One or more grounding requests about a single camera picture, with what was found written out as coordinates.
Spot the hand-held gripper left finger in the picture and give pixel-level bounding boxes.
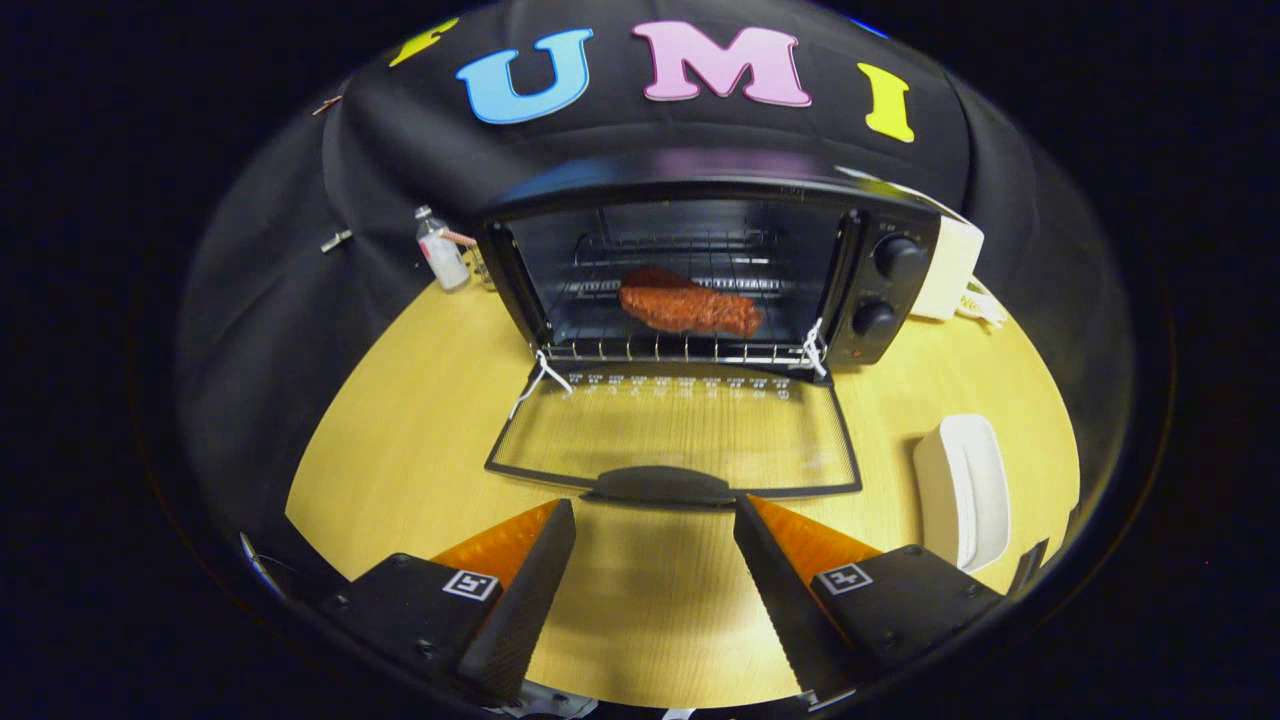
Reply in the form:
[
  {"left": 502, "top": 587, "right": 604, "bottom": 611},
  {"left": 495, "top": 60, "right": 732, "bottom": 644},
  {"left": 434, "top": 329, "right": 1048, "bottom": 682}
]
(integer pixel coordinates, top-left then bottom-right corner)
[{"left": 325, "top": 498, "right": 578, "bottom": 706}]

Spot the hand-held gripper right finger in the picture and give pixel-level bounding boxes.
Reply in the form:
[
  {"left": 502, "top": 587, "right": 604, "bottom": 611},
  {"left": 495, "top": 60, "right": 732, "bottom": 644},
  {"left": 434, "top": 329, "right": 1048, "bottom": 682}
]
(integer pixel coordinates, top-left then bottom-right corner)
[{"left": 733, "top": 494, "right": 1004, "bottom": 701}]

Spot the reddish-brown meat steak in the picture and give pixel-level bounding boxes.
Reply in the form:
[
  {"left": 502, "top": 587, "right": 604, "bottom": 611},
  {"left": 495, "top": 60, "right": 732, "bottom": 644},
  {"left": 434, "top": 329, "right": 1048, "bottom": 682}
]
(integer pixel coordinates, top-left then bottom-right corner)
[{"left": 618, "top": 265, "right": 764, "bottom": 338}]

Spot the black toaster oven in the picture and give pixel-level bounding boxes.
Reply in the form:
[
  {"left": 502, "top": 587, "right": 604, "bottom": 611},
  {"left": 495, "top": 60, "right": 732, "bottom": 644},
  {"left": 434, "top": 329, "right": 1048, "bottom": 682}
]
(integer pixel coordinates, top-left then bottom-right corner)
[{"left": 478, "top": 150, "right": 943, "bottom": 511}]

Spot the white slot toaster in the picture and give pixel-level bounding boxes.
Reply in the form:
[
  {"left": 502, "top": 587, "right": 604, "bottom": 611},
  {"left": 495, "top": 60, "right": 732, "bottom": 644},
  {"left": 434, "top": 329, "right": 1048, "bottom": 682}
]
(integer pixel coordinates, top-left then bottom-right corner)
[{"left": 905, "top": 200, "right": 986, "bottom": 323}]

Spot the white ribbed rectangular plate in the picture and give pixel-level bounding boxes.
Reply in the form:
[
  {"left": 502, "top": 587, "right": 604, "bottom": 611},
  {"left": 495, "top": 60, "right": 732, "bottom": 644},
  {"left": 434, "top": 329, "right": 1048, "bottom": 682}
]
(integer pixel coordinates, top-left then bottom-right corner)
[{"left": 912, "top": 414, "right": 1011, "bottom": 573}]

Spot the clear plastic bottle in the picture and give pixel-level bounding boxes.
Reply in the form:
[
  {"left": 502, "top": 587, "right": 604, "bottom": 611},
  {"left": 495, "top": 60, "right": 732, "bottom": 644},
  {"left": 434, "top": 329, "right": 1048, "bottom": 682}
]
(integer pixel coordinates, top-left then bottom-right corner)
[{"left": 414, "top": 206, "right": 471, "bottom": 292}]

